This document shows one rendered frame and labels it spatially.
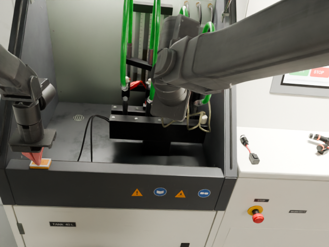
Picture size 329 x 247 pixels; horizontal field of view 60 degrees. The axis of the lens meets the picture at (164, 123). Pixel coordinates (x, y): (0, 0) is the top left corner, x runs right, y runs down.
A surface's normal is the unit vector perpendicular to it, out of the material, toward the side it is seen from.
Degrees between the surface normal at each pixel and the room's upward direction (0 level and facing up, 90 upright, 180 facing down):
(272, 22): 69
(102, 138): 0
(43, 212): 90
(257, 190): 90
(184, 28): 48
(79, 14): 90
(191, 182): 90
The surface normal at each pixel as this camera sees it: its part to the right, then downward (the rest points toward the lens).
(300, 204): 0.05, 0.59
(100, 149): 0.11, -0.80
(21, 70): 1.00, 0.04
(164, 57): -0.89, -0.22
